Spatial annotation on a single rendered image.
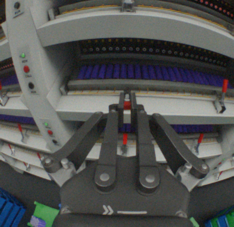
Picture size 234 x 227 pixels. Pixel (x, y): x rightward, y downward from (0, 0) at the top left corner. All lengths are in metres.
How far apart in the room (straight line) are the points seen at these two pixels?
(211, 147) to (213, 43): 0.41
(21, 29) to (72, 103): 0.22
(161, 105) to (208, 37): 0.19
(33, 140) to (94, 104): 0.37
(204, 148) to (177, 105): 0.28
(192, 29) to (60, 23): 0.24
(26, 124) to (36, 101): 0.28
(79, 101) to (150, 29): 0.23
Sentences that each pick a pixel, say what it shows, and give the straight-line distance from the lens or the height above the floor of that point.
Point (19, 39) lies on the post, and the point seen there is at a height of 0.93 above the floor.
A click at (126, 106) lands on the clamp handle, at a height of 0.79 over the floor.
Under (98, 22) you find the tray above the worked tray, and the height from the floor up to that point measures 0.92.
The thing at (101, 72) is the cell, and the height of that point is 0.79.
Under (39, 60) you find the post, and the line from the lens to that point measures 0.28.
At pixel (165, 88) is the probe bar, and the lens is 0.32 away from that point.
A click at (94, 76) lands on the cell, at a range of 0.34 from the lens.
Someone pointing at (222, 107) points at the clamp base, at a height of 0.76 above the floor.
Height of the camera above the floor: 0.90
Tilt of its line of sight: 36 degrees down
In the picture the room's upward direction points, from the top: 1 degrees counter-clockwise
